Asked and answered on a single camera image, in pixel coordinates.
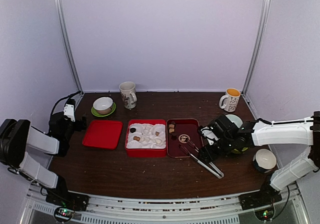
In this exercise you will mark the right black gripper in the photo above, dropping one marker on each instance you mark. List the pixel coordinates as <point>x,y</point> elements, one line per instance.
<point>206,153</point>

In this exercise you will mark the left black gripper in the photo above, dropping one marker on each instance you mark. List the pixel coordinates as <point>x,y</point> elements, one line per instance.
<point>79,126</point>

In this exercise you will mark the red tin lid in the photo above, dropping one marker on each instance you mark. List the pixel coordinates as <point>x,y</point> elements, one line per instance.
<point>103,134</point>

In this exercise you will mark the red tin box base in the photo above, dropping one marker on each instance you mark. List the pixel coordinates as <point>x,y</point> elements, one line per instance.
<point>146,153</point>

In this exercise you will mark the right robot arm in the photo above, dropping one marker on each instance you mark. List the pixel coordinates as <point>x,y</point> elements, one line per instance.
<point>229,134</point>

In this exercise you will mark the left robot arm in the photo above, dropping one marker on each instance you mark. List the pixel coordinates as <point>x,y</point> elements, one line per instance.
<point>19,137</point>

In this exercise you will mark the brown ridged chocolate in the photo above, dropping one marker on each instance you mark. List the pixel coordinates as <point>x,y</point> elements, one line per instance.
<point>137,138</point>

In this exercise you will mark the white block chocolate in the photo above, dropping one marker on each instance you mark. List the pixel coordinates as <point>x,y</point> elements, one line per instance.
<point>146,138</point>

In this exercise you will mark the lime green bowl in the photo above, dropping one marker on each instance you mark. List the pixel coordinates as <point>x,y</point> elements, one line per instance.
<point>239,150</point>

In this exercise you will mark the green saucer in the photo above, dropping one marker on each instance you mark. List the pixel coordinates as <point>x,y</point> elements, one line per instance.
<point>100,115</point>

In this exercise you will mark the white bowl on saucer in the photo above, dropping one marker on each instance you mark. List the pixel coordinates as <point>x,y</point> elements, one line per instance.
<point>103,104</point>

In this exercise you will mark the light blue patterned bowl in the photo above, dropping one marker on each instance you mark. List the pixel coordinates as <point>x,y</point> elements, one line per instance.
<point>235,119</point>

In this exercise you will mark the dark bowl white inside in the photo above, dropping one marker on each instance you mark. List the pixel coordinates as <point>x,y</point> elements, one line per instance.
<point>264,161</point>

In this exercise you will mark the white mug yellow inside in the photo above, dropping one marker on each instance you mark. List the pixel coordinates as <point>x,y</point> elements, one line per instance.
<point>229,101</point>

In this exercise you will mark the tall white patterned mug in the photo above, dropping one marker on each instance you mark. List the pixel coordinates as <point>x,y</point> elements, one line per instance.
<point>128,94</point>

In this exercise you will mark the white paper cupcake liners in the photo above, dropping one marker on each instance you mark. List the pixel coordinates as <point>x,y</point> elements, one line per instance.
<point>141,132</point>

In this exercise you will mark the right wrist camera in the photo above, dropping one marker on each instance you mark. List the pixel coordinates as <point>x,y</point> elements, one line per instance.
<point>208,135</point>

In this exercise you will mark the front aluminium rail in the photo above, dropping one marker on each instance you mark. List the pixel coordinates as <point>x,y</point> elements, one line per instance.
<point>225,209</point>

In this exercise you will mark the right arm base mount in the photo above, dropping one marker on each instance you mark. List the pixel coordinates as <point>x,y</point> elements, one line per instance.
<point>256,200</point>

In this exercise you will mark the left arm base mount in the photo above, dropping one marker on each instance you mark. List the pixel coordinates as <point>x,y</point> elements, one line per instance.
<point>75,202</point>

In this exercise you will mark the left aluminium frame post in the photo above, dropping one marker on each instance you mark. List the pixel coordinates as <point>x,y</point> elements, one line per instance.
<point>67,45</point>

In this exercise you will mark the aluminium frame post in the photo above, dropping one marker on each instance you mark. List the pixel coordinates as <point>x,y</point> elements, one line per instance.
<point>67,45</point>
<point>264,14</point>

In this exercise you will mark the right aluminium frame post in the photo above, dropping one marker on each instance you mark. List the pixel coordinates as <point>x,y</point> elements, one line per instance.
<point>264,14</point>

